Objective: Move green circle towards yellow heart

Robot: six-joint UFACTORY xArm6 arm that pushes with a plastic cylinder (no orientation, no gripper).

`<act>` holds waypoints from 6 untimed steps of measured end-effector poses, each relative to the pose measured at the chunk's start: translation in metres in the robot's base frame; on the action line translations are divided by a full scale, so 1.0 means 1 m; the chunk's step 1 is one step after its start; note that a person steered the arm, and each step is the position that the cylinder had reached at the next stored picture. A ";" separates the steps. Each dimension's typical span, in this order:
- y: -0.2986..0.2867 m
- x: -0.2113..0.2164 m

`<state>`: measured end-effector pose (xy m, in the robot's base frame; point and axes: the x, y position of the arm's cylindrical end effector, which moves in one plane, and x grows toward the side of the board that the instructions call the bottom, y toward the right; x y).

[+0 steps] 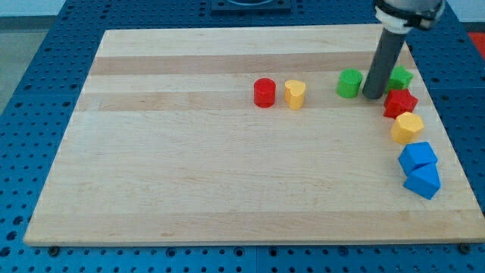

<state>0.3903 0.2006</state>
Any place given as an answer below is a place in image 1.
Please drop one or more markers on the green cylinder block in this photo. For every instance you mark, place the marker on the green cylinder block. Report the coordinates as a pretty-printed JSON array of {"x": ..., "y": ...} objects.
[{"x": 349, "y": 83}]

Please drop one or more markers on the yellow heart block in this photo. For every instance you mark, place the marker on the yellow heart block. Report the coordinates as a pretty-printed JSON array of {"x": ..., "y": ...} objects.
[{"x": 294, "y": 93}]

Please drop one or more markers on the blue triangle block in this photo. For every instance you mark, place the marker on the blue triangle block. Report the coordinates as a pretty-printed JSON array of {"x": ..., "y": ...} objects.
[{"x": 424, "y": 181}]

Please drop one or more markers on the red star block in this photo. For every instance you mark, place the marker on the red star block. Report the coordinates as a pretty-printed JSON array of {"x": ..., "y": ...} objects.
[{"x": 399, "y": 101}]

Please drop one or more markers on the green star block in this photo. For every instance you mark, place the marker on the green star block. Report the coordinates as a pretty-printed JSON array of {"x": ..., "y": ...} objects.
[{"x": 400, "y": 78}]

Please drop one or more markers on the wooden board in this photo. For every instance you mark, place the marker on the wooden board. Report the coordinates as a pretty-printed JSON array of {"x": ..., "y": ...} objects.
[{"x": 166, "y": 147}]

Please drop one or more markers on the blue cube block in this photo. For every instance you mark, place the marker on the blue cube block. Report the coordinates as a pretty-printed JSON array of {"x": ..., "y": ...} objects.
[{"x": 416, "y": 155}]

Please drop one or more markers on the yellow hexagon block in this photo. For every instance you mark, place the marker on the yellow hexagon block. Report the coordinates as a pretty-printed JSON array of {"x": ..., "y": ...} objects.
[{"x": 406, "y": 128}]

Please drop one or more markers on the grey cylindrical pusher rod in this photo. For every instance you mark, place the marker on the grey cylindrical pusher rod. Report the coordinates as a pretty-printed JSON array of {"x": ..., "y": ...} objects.
[{"x": 384, "y": 60}]

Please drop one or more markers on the red cylinder block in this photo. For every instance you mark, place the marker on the red cylinder block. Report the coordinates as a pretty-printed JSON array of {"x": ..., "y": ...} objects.
[{"x": 264, "y": 92}]

